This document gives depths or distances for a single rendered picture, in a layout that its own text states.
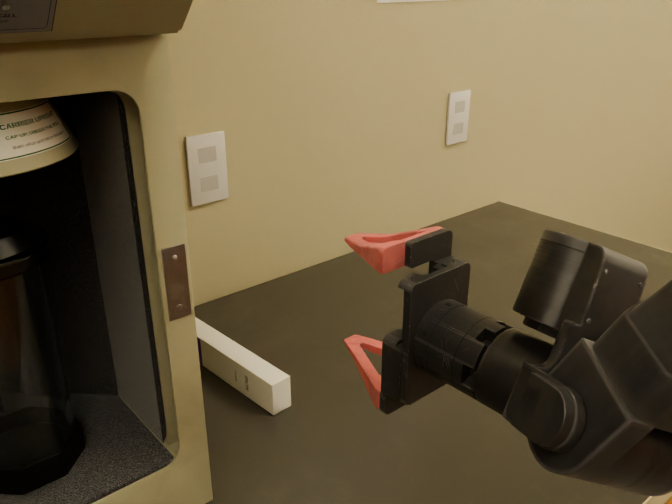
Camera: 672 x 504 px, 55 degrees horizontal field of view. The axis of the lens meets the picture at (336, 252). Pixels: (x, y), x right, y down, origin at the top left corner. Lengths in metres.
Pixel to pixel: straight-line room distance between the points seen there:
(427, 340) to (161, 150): 0.26
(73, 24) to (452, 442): 0.60
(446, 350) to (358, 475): 0.33
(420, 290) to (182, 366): 0.26
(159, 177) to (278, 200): 0.64
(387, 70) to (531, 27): 0.47
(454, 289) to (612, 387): 0.17
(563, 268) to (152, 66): 0.33
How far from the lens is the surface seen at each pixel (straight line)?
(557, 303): 0.42
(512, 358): 0.43
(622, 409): 0.35
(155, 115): 0.54
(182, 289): 0.59
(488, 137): 1.59
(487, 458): 0.79
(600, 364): 0.37
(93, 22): 0.48
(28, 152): 0.53
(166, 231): 0.56
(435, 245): 0.49
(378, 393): 0.51
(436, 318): 0.46
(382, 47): 1.28
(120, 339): 0.71
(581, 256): 0.42
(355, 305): 1.08
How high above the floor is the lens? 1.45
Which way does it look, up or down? 23 degrees down
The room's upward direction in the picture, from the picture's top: straight up
